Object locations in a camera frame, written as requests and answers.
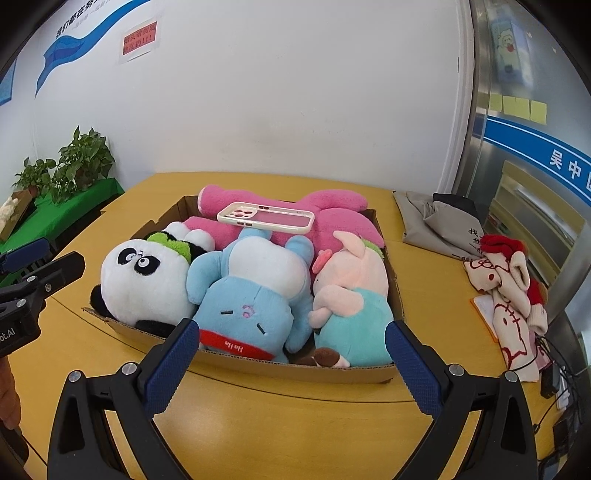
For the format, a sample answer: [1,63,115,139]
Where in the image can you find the panda plush toy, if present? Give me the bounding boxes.
[90,222,218,339]

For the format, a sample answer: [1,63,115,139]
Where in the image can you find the white notebook orange edge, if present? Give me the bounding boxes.
[470,293,502,342]

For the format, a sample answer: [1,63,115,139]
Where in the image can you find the person's left hand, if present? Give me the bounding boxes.
[0,357,20,432]

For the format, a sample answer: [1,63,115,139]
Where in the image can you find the blue ribbon wall decal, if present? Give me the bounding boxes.
[34,0,139,100]

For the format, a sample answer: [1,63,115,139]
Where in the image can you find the red white printed cloth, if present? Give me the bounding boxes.
[463,233,550,383]

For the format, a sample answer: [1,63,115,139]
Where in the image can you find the grey cloth bag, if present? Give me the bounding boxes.
[393,190,485,261]

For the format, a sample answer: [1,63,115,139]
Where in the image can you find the cartoon window poster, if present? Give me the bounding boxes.
[489,16,532,86]

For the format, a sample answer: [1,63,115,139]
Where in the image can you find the brown cardboard box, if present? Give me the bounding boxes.
[82,195,407,385]

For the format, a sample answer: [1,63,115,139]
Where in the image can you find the blue window banner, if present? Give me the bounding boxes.
[484,115,591,206]

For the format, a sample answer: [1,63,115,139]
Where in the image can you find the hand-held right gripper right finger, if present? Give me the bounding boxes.
[386,319,541,480]

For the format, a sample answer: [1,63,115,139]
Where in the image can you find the black cloth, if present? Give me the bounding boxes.
[431,193,481,217]

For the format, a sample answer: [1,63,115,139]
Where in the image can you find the large potted green plant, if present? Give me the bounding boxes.
[52,126,116,204]

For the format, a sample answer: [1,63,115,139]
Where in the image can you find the light blue plush toy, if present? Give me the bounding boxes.
[185,228,315,364]

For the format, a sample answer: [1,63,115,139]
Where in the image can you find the red wall sign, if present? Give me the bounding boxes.
[121,22,162,64]

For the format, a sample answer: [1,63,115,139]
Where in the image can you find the black power adapter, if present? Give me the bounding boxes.
[541,367,561,400]

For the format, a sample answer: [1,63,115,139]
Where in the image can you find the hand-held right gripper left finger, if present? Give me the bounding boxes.
[46,318,200,480]

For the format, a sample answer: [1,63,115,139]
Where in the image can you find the black cables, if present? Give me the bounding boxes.
[522,335,591,462]

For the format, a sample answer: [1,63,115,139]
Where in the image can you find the small potted green plant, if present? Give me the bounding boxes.
[13,157,58,200]

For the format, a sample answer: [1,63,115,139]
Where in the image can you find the pink white phone case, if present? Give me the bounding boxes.
[217,202,317,235]

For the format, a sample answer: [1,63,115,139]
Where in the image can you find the small brown box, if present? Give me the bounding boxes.
[0,189,37,243]

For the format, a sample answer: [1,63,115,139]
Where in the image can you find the pink pig plush toy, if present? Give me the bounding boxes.
[295,230,395,369]

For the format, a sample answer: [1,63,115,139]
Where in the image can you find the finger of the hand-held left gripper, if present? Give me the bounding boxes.
[0,237,51,278]
[0,251,86,303]

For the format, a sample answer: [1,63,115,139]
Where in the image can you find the green tablecloth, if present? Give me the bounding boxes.
[0,178,126,259]

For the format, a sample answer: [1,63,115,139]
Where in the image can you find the pink bear plush toy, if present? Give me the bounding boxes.
[182,184,386,273]

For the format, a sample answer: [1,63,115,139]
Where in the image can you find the blue framed wall poster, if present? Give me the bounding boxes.
[0,58,19,106]

